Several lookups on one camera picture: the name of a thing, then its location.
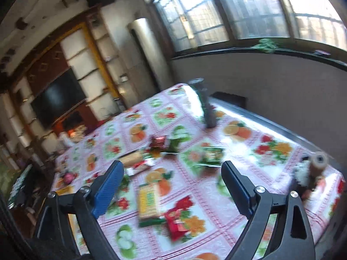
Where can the black low cabinet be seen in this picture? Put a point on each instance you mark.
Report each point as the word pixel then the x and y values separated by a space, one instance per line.
pixel 21 187

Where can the yellow green cracker packet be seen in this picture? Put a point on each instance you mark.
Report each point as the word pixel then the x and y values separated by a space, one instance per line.
pixel 147 200

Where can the pink jar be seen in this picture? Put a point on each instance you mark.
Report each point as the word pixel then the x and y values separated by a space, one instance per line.
pixel 68 178

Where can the dark red snack packet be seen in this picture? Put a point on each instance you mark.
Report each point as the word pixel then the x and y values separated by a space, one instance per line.
pixel 158 141

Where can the white plastic bag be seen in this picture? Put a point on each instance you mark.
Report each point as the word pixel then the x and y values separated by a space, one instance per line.
pixel 63 138

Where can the wooden cylinder grinder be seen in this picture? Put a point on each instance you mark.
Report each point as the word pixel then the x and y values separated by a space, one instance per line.
pixel 318 165

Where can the black television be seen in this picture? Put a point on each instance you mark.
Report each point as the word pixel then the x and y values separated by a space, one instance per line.
pixel 57 100

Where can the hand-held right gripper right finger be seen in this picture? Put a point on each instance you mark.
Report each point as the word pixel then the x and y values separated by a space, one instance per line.
pixel 235 184

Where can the silver tower air conditioner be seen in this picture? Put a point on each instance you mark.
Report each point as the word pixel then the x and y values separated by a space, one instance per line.
pixel 147 54

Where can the white and black object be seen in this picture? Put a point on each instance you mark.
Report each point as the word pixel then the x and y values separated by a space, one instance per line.
pixel 302 173

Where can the floral printed tablecloth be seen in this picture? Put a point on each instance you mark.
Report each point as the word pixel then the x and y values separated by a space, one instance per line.
pixel 206 195

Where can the red label cracker packet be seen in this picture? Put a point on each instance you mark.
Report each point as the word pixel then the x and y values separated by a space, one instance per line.
pixel 139 167

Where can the black flashlight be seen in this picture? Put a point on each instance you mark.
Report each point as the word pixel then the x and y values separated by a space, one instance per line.
pixel 208 108

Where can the wooden wall shelf unit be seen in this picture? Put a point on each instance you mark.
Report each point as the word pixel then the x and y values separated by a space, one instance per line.
pixel 81 59

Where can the colourful packet pile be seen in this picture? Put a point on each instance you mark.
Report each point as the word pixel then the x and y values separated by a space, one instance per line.
pixel 77 135

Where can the green snack packet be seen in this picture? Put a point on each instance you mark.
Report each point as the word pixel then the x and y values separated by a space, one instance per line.
pixel 173 145
pixel 212 154

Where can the green plant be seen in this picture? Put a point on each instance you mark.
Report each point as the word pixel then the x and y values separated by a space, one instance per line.
pixel 265 45

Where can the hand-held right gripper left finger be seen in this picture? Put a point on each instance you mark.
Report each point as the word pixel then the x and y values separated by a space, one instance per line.
pixel 108 192

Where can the large window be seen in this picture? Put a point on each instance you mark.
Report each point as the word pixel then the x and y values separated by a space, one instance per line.
pixel 244 10

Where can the floral wall painting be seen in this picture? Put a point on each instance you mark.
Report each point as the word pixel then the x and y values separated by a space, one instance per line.
pixel 8 173

